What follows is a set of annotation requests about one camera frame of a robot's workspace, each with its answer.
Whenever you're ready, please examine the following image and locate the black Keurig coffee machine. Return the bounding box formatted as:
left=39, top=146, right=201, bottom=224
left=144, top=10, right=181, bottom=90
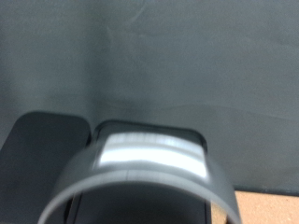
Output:
left=36, top=119, right=243, bottom=224

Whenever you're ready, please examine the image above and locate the clear water reservoir black lid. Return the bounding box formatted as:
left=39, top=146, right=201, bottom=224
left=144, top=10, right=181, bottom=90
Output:
left=0, top=110, right=93, bottom=224

